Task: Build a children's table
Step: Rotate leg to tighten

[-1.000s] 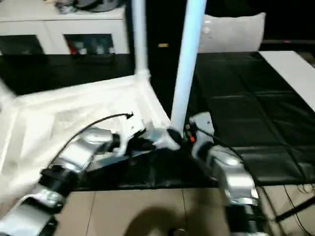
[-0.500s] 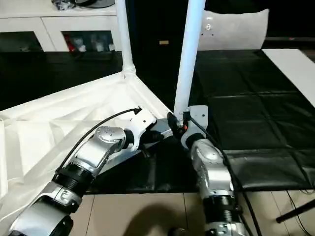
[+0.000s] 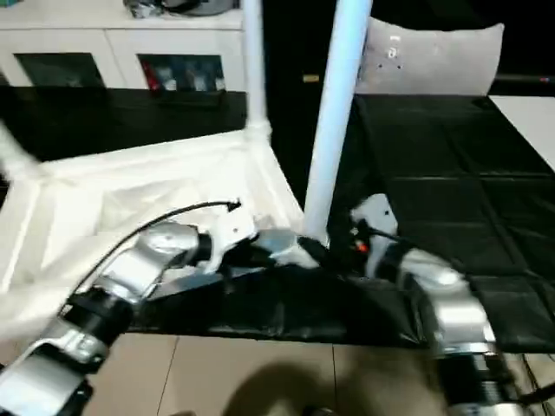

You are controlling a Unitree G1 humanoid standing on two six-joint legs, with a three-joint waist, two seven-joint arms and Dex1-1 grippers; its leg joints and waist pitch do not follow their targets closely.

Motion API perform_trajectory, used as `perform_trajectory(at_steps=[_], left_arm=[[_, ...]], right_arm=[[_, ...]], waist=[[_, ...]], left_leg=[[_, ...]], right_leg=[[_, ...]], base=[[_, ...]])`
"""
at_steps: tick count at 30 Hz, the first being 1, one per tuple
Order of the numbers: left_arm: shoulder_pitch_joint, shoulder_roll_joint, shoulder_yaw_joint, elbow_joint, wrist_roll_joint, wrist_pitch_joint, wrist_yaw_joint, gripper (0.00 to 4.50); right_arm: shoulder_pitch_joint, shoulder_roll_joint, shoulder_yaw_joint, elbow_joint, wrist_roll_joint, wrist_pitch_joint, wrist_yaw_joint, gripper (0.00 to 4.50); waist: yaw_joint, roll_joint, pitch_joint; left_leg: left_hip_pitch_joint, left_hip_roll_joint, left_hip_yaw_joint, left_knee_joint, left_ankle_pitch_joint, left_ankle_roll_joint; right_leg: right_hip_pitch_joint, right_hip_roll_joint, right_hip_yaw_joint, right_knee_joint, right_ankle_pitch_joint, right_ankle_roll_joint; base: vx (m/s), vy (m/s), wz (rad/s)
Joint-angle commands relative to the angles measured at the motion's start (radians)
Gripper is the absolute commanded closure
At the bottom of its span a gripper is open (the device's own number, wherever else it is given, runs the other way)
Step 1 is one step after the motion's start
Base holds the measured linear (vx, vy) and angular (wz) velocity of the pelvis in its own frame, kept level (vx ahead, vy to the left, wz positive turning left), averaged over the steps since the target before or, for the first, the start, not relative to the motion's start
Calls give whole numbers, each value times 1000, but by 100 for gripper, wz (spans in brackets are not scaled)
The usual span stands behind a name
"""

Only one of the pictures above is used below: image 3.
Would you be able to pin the white plastic table top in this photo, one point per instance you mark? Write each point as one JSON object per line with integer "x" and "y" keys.
{"x": 86, "y": 195}

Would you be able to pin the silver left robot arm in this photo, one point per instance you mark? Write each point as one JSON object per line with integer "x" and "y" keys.
{"x": 143, "y": 255}

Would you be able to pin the dark robot foot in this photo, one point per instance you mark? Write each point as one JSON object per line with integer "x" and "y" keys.
{"x": 318, "y": 411}

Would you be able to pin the small white cup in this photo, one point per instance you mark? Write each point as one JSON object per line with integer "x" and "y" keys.
{"x": 169, "y": 84}
{"x": 219, "y": 82}

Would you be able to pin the grey cushion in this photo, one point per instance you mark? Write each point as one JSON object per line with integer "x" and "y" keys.
{"x": 433, "y": 60}

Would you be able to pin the red box in cabinet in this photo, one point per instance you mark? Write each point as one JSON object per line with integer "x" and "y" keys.
{"x": 149, "y": 76}

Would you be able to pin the tall black cabinet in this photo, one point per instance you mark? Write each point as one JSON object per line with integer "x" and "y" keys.
{"x": 295, "y": 43}

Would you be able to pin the white flat board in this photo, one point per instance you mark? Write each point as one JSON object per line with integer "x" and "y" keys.
{"x": 526, "y": 125}

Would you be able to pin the black metal bench leg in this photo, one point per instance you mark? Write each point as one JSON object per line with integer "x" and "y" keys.
{"x": 539, "y": 394}

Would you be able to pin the black bar with red mark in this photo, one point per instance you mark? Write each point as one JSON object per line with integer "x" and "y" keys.
{"x": 526, "y": 79}

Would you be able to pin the round grey appliance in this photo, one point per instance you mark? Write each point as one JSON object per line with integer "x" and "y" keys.
{"x": 204, "y": 5}

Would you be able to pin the white cabinet with glass doors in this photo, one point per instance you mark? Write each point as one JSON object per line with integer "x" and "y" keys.
{"x": 108, "y": 39}

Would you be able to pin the black clutter pile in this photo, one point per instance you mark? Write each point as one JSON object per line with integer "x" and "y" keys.
{"x": 143, "y": 8}

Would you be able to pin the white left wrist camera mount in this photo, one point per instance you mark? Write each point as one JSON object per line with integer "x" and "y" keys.
{"x": 230, "y": 234}

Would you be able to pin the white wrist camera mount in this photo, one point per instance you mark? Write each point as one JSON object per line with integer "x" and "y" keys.
{"x": 230, "y": 234}
{"x": 377, "y": 216}

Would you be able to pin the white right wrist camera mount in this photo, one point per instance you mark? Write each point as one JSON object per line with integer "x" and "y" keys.
{"x": 377, "y": 216}

